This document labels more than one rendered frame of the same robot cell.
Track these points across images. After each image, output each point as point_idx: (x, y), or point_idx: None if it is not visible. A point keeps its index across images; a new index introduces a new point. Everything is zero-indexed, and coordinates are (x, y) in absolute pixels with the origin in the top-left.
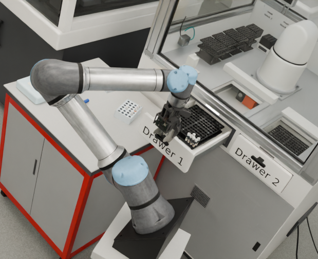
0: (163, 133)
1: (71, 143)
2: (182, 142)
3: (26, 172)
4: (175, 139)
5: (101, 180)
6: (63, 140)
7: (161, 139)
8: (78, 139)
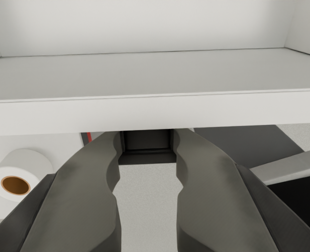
0: (117, 134)
1: (3, 208)
2: (300, 95)
3: None
4: (235, 124)
5: (97, 135)
6: None
7: (149, 163)
8: None
